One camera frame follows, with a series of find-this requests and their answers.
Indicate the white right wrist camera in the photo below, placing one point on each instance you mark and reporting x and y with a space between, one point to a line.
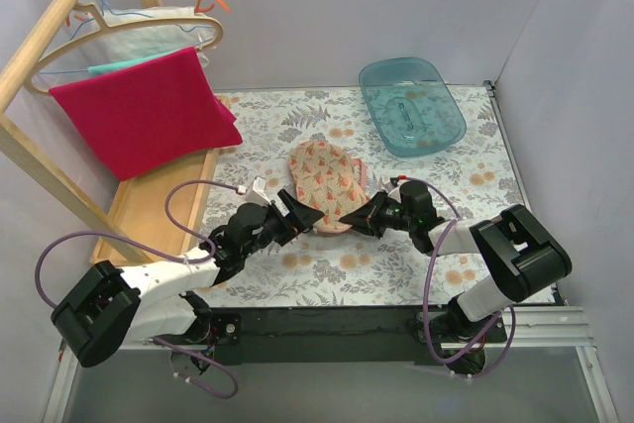
392 187

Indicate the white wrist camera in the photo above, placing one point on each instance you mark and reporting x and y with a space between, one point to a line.
392 187
256 192

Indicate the floral patterned table mat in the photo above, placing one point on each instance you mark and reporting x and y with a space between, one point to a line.
474 176

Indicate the white cloth on hanger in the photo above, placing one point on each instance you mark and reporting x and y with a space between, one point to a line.
150 40

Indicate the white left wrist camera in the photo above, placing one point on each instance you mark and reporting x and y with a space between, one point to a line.
256 192

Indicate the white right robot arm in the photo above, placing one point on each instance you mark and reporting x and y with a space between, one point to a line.
521 256

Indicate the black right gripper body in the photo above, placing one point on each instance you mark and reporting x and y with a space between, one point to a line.
374 214

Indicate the teal folded cloth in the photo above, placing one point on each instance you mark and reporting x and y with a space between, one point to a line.
106 68

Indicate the beige wooden hanger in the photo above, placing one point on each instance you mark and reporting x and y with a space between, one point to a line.
80 58

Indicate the magenta red towel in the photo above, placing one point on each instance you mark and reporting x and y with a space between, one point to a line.
144 116

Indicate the aluminium frame rail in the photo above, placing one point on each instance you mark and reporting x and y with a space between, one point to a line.
532 384

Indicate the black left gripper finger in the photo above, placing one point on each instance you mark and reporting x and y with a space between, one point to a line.
292 231
299 215

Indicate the peach floral mesh laundry bag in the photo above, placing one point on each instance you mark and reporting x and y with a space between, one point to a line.
328 179

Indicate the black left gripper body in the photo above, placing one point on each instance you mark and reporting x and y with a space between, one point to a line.
286 220

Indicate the blue wire hanger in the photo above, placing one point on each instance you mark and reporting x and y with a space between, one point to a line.
95 27

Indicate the clear teal plastic tub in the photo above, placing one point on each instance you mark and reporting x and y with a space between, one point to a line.
411 106

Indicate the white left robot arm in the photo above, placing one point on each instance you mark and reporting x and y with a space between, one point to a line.
111 305

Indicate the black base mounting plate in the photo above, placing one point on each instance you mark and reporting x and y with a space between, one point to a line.
272 335

